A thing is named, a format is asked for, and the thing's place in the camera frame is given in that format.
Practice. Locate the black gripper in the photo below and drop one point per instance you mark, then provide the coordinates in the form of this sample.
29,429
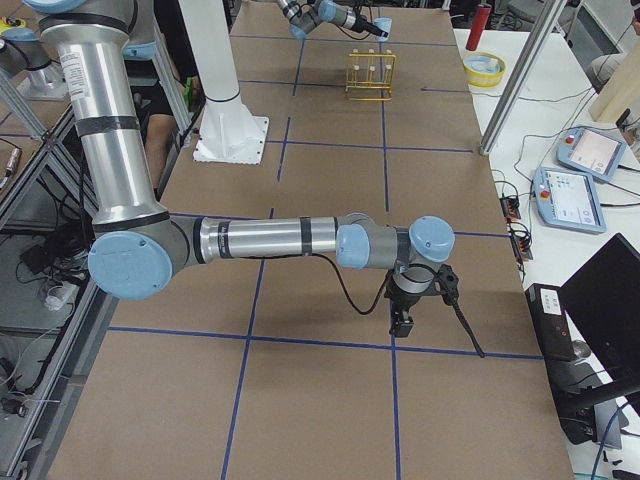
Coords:
361,25
403,302

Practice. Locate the light blue plastic cup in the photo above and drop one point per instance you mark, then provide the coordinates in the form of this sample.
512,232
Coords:
384,24

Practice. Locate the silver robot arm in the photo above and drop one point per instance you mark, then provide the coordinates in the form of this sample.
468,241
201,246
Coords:
301,22
140,246

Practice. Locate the red cylinder bottle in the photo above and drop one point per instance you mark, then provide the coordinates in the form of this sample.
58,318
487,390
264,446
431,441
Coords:
480,20

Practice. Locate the yellow rimmed tape roll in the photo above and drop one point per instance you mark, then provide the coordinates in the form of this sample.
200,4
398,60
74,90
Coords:
483,69

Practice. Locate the black computer box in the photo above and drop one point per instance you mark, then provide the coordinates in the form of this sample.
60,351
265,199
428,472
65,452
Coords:
550,322

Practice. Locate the near teach pendant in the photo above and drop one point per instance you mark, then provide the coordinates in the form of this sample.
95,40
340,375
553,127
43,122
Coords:
568,200

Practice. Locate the teach pendant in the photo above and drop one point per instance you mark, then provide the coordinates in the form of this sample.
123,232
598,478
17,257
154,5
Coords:
568,200
591,151

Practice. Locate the seated person in beige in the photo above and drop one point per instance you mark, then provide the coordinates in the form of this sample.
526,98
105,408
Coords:
601,69

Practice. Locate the far teach pendant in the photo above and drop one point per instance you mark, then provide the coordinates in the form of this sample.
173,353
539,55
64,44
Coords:
591,151

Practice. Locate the gold wire cup holder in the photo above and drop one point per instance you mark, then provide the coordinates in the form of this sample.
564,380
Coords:
369,75

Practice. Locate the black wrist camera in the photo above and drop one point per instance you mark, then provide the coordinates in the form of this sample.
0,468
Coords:
448,281

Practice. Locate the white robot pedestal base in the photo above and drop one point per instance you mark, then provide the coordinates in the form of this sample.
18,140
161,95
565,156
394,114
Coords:
228,132

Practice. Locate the aluminium camera post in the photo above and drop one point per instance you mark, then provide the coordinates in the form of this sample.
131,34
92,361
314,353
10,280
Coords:
533,46

